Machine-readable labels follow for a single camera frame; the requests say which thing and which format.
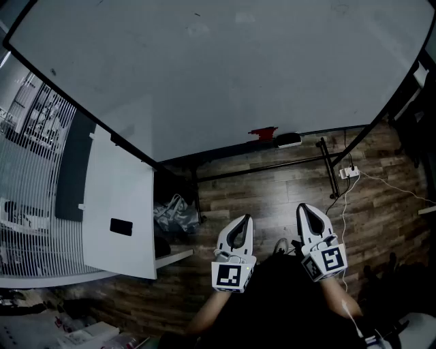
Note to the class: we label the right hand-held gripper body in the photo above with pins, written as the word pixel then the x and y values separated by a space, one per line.
pixel 328 260

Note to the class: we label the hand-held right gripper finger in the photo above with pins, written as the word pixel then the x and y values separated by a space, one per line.
pixel 325 223
pixel 302 228

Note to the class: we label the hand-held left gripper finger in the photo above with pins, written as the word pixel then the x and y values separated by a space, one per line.
pixel 223 235
pixel 249 238

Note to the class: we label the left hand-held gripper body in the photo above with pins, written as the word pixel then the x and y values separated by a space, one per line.
pixel 228 276

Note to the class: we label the black and white whiteboard eraser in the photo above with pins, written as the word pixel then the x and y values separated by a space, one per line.
pixel 289 139

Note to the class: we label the person's left forearm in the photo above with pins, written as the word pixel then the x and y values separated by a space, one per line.
pixel 207 313

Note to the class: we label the person's right forearm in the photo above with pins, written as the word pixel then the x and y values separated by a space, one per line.
pixel 337 296

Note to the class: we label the large black-framed whiteboard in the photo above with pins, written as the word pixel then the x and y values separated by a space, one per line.
pixel 204 68

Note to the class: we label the person's shoe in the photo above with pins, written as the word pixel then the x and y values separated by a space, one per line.
pixel 281 246

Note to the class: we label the grey bag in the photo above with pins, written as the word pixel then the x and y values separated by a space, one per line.
pixel 175 214

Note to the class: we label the black office chair base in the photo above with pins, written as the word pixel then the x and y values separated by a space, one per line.
pixel 378 283

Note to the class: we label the white shelf board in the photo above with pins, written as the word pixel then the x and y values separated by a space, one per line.
pixel 173 258

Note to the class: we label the white power strip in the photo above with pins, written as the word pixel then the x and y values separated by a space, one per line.
pixel 349 172

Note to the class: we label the person's black clothing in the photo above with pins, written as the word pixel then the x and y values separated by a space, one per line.
pixel 279 306

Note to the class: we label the white desk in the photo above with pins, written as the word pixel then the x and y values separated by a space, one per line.
pixel 427 210

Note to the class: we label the red marker pen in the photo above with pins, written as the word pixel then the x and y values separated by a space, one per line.
pixel 262 133

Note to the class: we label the white cabinet door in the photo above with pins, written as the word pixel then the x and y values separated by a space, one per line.
pixel 116 191

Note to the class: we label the black chair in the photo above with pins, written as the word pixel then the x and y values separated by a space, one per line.
pixel 415 112

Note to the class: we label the white cardboard box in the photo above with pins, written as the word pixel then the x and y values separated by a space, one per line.
pixel 88 335

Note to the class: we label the black panel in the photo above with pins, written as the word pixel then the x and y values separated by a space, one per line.
pixel 73 170

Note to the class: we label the striped glass partition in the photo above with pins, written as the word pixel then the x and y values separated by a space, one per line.
pixel 30 170

